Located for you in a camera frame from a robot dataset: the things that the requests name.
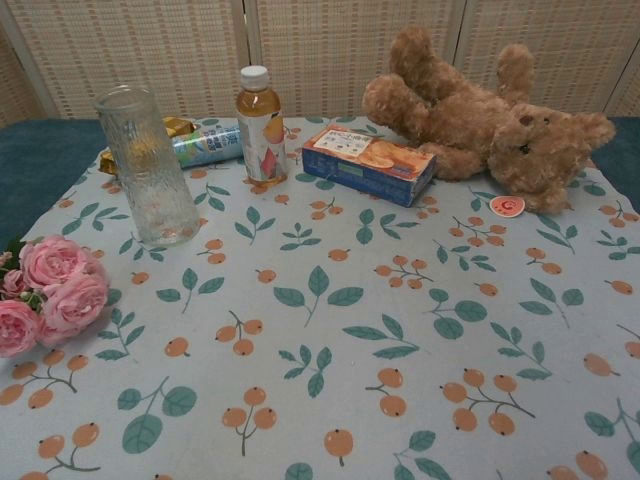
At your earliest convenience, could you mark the pink rose bouquet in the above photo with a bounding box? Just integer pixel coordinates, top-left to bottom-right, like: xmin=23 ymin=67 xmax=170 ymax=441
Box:
xmin=0 ymin=234 xmax=110 ymax=359

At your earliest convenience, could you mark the clear textured glass vase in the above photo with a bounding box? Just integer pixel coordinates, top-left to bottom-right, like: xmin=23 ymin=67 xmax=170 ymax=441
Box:
xmin=94 ymin=85 xmax=201 ymax=247

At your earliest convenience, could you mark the blue orange cookie box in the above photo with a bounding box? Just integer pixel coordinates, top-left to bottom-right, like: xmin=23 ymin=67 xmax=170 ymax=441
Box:
xmin=301 ymin=123 xmax=437 ymax=209

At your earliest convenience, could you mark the floral fruit print tablecloth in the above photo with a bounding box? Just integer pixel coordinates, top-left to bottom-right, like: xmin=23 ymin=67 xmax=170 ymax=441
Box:
xmin=0 ymin=115 xmax=640 ymax=480

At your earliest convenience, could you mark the tea bottle with white cap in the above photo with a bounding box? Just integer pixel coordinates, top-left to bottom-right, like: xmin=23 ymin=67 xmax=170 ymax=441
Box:
xmin=235 ymin=65 xmax=290 ymax=187

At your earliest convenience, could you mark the brown plush teddy bear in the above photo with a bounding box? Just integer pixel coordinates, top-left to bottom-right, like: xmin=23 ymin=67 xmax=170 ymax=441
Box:
xmin=361 ymin=22 xmax=617 ymax=215

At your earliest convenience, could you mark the gold foil snack packet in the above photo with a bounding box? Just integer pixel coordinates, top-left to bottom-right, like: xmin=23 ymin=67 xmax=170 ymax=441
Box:
xmin=98 ymin=115 xmax=202 ymax=176

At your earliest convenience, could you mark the woven bamboo folding screen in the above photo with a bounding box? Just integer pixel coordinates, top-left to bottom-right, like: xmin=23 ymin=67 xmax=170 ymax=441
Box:
xmin=0 ymin=0 xmax=640 ymax=124

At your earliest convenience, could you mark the dark blue table cover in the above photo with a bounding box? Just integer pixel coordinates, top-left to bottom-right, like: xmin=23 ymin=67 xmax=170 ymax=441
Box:
xmin=0 ymin=115 xmax=640 ymax=241

